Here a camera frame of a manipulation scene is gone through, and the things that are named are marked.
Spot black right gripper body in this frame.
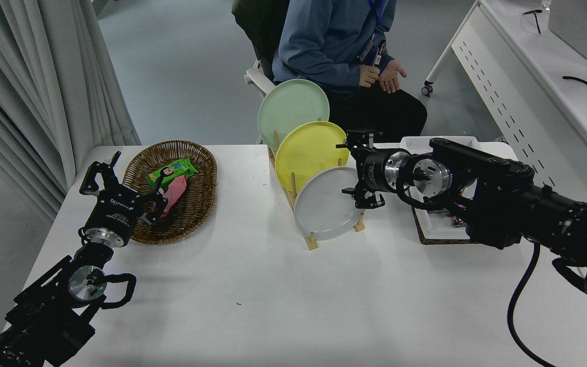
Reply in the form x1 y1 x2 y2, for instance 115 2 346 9
356 148 391 194

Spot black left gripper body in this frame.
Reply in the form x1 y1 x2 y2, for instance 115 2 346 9
84 188 145 242

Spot grey plate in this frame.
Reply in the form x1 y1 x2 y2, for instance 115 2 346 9
294 167 370 241

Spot yellow plate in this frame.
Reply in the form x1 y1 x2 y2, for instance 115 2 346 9
275 121 350 194

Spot wooden plate rack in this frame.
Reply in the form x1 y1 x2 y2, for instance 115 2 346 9
267 117 366 251

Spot pale green plate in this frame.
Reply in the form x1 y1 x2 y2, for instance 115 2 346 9
257 78 330 151

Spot person's right hand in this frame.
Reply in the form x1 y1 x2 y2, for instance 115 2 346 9
359 65 381 88

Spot person's left hand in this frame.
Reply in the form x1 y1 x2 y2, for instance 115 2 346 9
378 60 408 94

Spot pink snack packet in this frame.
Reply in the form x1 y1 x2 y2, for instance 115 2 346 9
158 175 189 220

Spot green snack packet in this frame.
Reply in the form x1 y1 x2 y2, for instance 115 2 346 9
147 159 198 190

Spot brown wicker basket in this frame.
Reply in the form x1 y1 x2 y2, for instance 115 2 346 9
121 140 218 245

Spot white lined tray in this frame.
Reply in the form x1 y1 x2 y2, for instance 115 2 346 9
399 135 484 245

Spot person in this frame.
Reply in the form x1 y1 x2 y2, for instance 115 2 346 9
272 0 428 144

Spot white curtain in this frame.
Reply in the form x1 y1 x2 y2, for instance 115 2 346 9
0 0 141 225

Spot white desk with casters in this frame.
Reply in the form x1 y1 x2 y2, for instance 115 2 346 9
421 0 587 204

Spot black glasses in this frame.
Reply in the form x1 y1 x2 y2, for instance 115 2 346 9
522 9 543 35

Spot grey laptop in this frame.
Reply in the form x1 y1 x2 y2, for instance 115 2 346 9
547 0 587 69

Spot black cable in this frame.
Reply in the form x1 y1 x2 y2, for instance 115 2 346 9
562 75 587 95

